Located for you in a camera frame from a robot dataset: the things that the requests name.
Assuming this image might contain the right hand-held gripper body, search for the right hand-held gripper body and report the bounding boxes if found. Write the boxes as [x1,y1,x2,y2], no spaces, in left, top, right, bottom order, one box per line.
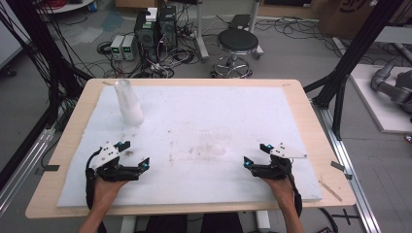
[251,142,308,181]

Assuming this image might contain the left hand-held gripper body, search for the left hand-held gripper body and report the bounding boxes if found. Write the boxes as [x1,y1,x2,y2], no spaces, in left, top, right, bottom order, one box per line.
[91,142,143,183]

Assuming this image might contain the stack of clear plastic cups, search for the stack of clear plastic cups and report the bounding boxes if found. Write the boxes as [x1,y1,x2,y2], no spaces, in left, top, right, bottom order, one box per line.
[113,79,145,127]

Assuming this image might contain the person's left hand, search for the person's left hand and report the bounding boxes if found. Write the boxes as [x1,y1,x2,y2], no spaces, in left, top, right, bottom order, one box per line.
[92,177,129,212]

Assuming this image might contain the person's right hand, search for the person's right hand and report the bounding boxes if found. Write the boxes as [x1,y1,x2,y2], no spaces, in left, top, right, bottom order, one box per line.
[261,177,296,211]

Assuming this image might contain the wooden table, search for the wooden table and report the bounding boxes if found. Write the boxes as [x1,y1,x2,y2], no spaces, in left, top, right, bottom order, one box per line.
[24,78,358,220]

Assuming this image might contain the white table leg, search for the white table leg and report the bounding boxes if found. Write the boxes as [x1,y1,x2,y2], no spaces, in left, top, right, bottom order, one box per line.
[120,215,138,233]
[255,211,272,233]

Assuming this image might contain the thin wooden stick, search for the thin wooden stick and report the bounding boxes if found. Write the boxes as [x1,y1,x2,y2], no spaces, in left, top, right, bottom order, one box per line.
[318,179,343,203]

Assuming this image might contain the person's left leg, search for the person's left leg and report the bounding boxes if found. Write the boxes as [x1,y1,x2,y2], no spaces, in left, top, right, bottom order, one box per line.
[139,215,189,233]

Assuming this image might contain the person's leg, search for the person's leg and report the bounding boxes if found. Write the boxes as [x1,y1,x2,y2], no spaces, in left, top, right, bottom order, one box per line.
[200,212,244,233]
[139,215,189,233]

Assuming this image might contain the grey tape strip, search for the grey tape strip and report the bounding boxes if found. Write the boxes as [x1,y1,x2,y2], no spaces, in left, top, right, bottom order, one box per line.
[330,160,354,181]

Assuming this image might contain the person's right leg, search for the person's right leg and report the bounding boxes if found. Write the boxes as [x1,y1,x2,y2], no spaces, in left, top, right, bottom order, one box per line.
[200,212,244,233]

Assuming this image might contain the white foam mat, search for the white foam mat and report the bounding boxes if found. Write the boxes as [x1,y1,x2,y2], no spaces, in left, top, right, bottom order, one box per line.
[56,84,325,209]

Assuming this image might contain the grey power supply unit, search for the grey power supply unit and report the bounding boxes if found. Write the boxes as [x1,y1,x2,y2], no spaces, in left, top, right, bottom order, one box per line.
[110,34,126,61]
[121,34,137,62]

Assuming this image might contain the black round stool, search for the black round stool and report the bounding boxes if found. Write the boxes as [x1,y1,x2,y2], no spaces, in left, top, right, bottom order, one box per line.
[211,28,260,79]

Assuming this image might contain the black computer tower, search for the black computer tower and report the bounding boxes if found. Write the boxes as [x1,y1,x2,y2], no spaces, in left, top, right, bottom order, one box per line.
[133,11,160,63]
[157,6,179,50]

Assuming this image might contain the white platform board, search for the white platform board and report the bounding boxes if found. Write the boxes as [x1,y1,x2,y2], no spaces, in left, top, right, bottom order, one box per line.
[349,63,412,135]

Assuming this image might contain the white stand leg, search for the white stand leg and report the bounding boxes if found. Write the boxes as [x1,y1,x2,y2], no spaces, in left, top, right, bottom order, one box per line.
[247,0,264,60]
[193,0,211,63]

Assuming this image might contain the black flat device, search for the black flat device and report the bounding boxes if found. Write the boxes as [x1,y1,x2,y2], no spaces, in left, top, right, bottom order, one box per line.
[227,14,253,30]

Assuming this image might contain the small white box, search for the small white box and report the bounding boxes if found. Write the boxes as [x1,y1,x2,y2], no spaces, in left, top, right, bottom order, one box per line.
[145,7,159,23]

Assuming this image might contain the cardboard box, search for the cardboard box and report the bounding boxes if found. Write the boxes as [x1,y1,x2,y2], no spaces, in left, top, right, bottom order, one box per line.
[318,0,412,41]

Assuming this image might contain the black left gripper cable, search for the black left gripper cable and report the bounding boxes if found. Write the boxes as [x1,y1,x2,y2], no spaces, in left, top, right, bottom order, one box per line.
[85,149,102,211]

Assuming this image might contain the aluminium floor rail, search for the aluminium floor rail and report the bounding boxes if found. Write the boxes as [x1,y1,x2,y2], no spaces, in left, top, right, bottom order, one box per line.
[0,126,56,217]
[311,99,383,233]

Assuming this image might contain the tangle of floor cables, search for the tangle of floor cables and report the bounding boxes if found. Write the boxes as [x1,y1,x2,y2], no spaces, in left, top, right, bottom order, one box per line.
[96,30,199,80]

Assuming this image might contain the black frame with cable bundle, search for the black frame with cable bundle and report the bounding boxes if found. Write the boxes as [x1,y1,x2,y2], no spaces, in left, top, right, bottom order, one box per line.
[0,0,94,192]

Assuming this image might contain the black metal frame post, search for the black metal frame post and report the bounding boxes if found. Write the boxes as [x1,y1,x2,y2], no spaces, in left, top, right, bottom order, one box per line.
[303,0,406,141]

